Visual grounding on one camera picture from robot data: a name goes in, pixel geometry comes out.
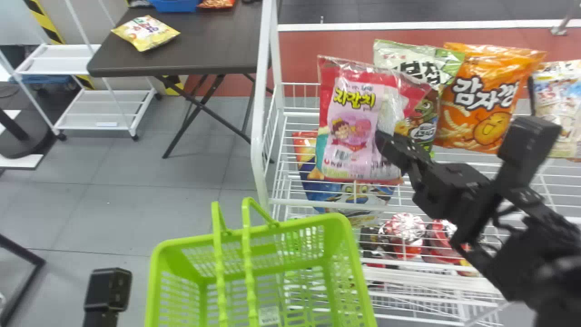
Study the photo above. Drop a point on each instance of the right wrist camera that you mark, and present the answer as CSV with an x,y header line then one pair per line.
x,y
529,141

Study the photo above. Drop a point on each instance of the dark side table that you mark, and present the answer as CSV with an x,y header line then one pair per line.
x,y
204,41

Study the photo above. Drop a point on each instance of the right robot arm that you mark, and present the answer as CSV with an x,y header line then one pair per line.
x,y
544,259

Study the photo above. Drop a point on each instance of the white shelf trolley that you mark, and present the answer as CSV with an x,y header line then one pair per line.
x,y
113,109

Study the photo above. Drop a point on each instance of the white snack packet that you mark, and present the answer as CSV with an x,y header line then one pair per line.
x,y
560,95

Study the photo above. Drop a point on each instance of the blue basket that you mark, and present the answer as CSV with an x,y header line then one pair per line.
x,y
174,4

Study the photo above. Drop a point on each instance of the yellow black striped post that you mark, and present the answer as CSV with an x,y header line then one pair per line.
x,y
43,20

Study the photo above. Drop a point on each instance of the yellow snack packet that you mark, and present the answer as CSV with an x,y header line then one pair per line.
x,y
145,32

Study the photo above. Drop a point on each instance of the green basket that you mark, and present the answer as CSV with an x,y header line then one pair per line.
x,y
156,281

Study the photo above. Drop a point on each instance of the red noodle cup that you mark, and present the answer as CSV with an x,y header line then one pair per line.
x,y
406,231
442,245

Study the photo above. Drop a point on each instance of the blue snack packet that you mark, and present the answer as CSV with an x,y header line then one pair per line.
x,y
327,190

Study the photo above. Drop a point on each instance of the pink snack packet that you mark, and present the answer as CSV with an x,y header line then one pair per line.
x,y
354,122

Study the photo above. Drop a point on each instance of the green snack packet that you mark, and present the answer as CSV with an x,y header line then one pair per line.
x,y
422,63

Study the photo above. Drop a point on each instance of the orange snack packet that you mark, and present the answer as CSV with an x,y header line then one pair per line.
x,y
217,3
481,100

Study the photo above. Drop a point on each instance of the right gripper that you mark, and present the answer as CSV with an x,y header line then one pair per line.
x,y
449,190

